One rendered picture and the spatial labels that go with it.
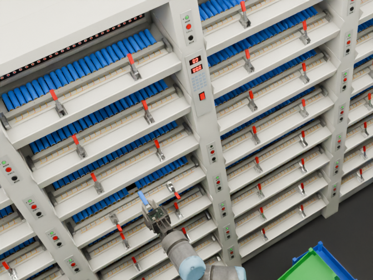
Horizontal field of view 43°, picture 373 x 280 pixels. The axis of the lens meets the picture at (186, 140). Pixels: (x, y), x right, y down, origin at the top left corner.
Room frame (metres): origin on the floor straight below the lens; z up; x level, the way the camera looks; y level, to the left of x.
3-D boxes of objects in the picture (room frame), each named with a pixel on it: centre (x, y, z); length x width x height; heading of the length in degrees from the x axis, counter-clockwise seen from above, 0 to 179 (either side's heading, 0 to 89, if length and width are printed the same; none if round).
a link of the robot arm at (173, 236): (0.94, 0.13, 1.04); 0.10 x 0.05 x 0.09; 111
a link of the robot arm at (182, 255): (0.86, 0.10, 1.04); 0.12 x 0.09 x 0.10; 21
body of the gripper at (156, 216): (1.02, 0.16, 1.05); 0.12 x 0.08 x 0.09; 21
